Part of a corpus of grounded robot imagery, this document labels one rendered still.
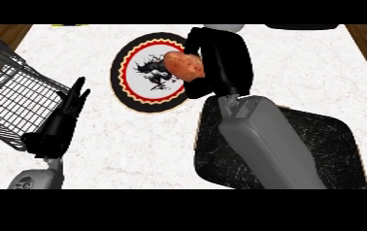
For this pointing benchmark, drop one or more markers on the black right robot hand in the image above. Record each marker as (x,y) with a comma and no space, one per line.
(224,60)

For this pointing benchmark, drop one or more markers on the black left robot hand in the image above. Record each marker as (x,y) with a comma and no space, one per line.
(59,125)

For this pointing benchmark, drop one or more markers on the orange sweet potato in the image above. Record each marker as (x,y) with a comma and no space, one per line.
(185,66)

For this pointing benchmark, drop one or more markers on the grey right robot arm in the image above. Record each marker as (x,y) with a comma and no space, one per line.
(266,141)

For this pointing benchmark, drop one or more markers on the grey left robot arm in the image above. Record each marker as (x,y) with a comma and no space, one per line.
(40,176)

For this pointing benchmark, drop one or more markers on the black rimmed decorated plate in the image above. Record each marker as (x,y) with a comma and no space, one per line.
(144,76)

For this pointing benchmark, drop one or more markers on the black marbled tray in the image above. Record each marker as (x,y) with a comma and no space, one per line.
(330,150)

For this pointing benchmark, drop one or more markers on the pale grey round object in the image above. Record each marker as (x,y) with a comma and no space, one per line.
(224,27)

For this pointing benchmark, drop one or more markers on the dark flat object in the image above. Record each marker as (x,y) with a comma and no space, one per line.
(302,26)

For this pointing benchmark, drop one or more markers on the yellow green flat object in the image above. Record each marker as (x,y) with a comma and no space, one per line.
(68,25)

